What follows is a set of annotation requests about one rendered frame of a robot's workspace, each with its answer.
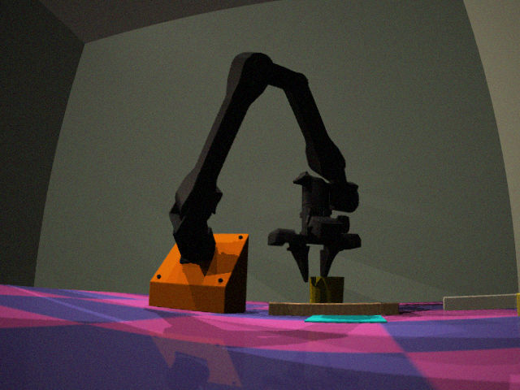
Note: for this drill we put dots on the brown flat bar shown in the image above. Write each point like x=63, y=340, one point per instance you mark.
x=305, y=309

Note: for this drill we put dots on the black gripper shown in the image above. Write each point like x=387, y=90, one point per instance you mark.
x=299, y=249

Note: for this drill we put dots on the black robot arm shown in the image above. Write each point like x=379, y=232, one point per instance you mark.
x=198, y=195

